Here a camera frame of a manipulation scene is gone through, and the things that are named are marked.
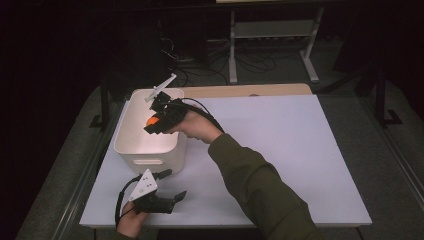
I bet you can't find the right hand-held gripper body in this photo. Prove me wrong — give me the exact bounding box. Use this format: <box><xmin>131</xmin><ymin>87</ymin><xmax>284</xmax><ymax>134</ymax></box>
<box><xmin>144</xmin><ymin>73</ymin><xmax>188</xmax><ymax>132</ymax></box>

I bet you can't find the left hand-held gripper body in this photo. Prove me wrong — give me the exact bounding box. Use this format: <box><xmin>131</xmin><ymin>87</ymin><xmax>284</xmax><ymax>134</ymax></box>
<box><xmin>128</xmin><ymin>168</ymin><xmax>176</xmax><ymax>215</ymax></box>

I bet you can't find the orange ball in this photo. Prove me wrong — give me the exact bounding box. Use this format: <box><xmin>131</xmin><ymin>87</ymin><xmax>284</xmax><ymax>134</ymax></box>
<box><xmin>145</xmin><ymin>114</ymin><xmax>161</xmax><ymax>128</ymax></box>

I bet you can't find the white plastic bin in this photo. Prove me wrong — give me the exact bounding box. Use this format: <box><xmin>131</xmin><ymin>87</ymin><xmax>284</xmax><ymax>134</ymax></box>
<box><xmin>113</xmin><ymin>87</ymin><xmax>189</xmax><ymax>176</ymax></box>

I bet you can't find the person's right hand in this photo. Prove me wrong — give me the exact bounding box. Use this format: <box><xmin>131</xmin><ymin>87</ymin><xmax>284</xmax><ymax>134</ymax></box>
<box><xmin>172</xmin><ymin>109</ymin><xmax>224</xmax><ymax>145</ymax></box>

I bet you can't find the person's left hand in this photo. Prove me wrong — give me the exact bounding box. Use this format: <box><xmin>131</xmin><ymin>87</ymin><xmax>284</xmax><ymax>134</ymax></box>
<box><xmin>117</xmin><ymin>201</ymin><xmax>150</xmax><ymax>239</ymax></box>

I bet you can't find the black metal stand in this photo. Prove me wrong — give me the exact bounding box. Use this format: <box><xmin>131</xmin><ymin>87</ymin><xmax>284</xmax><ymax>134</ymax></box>
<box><xmin>89</xmin><ymin>77</ymin><xmax>112</xmax><ymax>132</ymax></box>
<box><xmin>373</xmin><ymin>64</ymin><xmax>403</xmax><ymax>128</ymax></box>

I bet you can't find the wooden table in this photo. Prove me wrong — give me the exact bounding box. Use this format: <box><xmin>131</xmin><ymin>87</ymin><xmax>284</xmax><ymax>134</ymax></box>
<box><xmin>181</xmin><ymin>83</ymin><xmax>313</xmax><ymax>100</ymax></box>

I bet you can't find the white metal stand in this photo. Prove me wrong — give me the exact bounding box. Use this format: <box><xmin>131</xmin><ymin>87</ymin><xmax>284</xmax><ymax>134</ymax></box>
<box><xmin>228</xmin><ymin>6</ymin><xmax>325</xmax><ymax>85</ymax></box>

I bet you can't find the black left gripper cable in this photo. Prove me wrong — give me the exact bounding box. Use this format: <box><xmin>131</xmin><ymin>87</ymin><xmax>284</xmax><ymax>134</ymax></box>
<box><xmin>114</xmin><ymin>173</ymin><xmax>143</xmax><ymax>229</ymax></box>

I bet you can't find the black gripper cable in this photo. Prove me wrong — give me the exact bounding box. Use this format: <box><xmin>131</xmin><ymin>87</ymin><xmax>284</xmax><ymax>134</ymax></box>
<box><xmin>181</xmin><ymin>97</ymin><xmax>226</xmax><ymax>134</ymax></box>
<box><xmin>114</xmin><ymin>173</ymin><xmax>143</xmax><ymax>229</ymax></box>

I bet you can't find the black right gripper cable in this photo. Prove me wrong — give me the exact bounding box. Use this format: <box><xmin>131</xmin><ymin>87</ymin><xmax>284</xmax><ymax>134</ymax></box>
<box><xmin>181</xmin><ymin>97</ymin><xmax>226</xmax><ymax>134</ymax></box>

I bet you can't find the tangle of black floor cables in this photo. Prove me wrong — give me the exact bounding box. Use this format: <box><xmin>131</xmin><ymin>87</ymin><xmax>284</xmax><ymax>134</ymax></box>
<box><xmin>159</xmin><ymin>35</ymin><xmax>278</xmax><ymax>86</ymax></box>

